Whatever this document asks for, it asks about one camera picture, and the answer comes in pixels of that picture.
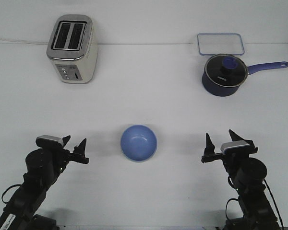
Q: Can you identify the glass pot lid blue knob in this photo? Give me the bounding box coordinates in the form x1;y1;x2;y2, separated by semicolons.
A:
204;54;248;87

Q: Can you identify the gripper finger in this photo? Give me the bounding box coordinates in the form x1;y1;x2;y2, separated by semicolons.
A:
228;129;254;148
204;133;215;156
73;139;87;159
62;135;71;149

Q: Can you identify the blue saucepan with handle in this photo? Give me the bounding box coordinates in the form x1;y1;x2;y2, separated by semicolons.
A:
202;61;288;97

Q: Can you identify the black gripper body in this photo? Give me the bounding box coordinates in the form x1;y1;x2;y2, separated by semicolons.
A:
201;146;258;176
51;147;89;173

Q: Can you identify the blue bowl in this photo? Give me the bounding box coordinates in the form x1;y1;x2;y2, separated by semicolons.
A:
120;125;157;162

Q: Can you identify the clear blue-rimmed container lid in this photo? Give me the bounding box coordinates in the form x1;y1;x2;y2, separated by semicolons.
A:
197;33;245;56

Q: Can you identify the white toaster power cord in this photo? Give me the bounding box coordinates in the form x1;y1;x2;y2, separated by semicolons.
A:
0;36;50;46

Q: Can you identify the silver two-slot toaster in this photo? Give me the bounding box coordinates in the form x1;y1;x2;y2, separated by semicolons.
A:
46;14;98;84

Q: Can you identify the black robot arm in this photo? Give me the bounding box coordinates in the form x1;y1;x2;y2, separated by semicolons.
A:
201;130;284;230
0;135;89;230

